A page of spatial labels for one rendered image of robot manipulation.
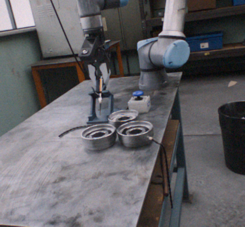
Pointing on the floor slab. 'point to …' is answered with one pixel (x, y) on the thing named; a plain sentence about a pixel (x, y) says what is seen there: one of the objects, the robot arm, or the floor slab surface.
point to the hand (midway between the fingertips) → (100, 83)
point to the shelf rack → (225, 52)
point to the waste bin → (233, 135)
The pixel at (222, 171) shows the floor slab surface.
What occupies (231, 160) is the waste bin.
